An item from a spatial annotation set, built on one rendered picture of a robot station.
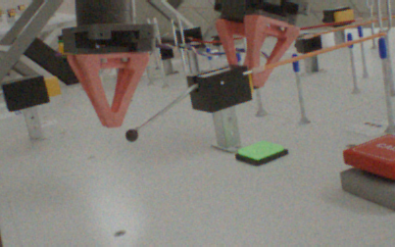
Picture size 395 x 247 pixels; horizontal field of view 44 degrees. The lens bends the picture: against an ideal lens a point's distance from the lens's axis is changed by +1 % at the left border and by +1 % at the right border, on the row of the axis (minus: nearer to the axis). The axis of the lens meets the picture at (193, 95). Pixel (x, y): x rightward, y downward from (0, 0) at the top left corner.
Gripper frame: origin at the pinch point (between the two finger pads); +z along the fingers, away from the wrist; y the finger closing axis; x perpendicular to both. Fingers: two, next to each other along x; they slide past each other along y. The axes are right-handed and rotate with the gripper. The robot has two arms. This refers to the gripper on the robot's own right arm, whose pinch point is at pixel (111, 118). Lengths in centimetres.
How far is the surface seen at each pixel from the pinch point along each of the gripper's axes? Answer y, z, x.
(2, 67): 97, -2, -3
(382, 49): -12.2, -5.9, -24.3
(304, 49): 19.9, -5.5, -42.4
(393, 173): -23.3, 2.4, -12.5
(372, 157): -21.4, 1.6, -12.7
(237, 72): -2.0, -3.9, -13.9
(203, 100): -0.8, -1.0, -10.1
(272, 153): -7.5, 4.1, -14.2
